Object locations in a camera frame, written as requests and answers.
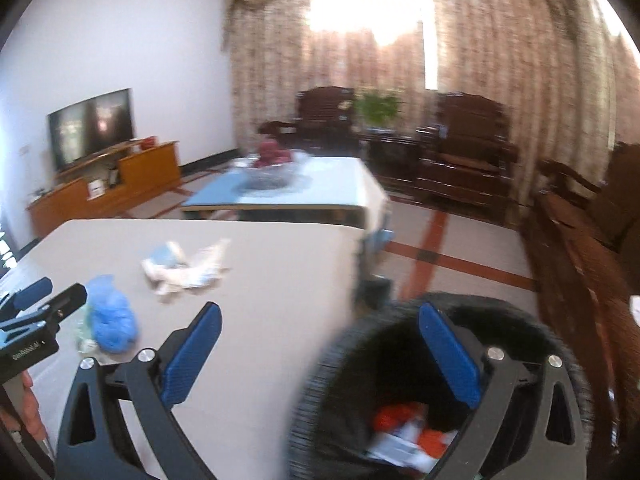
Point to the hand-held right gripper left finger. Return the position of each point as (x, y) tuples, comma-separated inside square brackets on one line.
[(32, 292)]

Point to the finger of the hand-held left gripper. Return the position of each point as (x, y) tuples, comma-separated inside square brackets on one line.
[(450, 355), (192, 350)]

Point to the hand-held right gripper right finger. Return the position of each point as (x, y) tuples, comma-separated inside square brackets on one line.
[(65, 305)]

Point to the blue plastic shoe cover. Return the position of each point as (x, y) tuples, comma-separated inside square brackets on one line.
[(112, 315)]

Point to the black bagged trash bin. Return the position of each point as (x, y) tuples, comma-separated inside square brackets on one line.
[(380, 340)]

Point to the short orange foam fruit net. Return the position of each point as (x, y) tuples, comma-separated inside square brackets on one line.
[(397, 415)]

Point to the long orange foam fruit net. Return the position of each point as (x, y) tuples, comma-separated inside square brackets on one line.
[(437, 442)]

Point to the white and blue carton box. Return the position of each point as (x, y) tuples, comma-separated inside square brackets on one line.
[(400, 447)]

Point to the person's left hand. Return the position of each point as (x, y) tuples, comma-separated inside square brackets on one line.
[(30, 417)]

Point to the dark wooden dining chair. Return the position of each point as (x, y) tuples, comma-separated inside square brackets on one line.
[(6, 255)]

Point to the white crumpled tissue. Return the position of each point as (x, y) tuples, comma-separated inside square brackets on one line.
[(160, 275)]

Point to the white flat tissue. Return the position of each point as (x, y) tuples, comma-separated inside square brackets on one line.
[(207, 265)]

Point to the light blue face mask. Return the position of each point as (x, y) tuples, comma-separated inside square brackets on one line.
[(167, 255)]

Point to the grey covered table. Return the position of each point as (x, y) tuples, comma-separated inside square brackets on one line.
[(250, 270)]

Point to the white box on cabinet shelf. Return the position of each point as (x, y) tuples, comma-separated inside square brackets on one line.
[(96, 188)]

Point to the wooden television cabinet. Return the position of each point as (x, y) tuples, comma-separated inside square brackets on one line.
[(150, 170)]

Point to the dark wooden sofa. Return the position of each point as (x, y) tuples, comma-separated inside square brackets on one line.
[(575, 240)]

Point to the flat screen television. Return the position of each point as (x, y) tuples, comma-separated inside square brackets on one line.
[(90, 125)]

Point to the red ornament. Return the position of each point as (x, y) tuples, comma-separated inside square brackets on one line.
[(148, 143)]

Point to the glass fruit bowl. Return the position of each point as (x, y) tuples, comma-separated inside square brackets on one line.
[(272, 177)]

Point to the white paper item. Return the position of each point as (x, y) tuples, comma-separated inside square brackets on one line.
[(635, 310)]

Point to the coffee table with blue cover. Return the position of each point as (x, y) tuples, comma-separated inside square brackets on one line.
[(340, 185)]

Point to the dark wooden side table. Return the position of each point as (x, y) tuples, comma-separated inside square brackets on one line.
[(390, 155)]

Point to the red apple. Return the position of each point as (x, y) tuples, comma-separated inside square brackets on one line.
[(285, 156), (270, 147)]

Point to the dark wooden armchair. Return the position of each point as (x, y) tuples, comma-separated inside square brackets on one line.
[(320, 110), (470, 130)]

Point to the potted green plant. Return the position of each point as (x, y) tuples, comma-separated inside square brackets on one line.
[(377, 107)]

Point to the floral beige curtain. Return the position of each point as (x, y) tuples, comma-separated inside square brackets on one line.
[(280, 85)]

